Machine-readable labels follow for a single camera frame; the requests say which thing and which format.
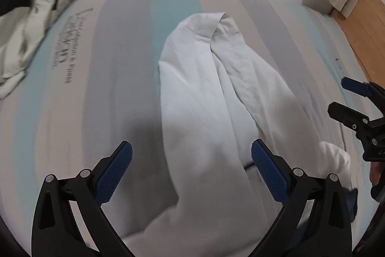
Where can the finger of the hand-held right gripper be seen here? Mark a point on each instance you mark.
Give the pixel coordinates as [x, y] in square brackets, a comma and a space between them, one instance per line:
[355, 86]
[346, 115]

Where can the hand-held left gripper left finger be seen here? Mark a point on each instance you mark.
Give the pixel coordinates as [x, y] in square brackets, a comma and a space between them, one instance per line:
[115, 172]

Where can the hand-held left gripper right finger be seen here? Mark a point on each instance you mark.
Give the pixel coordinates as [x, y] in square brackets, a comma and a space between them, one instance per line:
[267, 169]

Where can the white garment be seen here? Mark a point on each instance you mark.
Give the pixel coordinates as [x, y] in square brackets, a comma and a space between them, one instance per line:
[204, 100]

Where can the person's right hand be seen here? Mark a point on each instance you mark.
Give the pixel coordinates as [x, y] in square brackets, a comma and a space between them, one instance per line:
[376, 174]

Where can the navy cloth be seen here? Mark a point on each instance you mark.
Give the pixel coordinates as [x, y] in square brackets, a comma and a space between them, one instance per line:
[352, 204]

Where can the striped printed bed sheet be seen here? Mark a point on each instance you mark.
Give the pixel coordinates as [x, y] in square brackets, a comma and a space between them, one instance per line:
[105, 70]

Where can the cream garment with black trim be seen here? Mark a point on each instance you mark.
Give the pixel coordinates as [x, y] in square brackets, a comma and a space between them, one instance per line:
[21, 40]

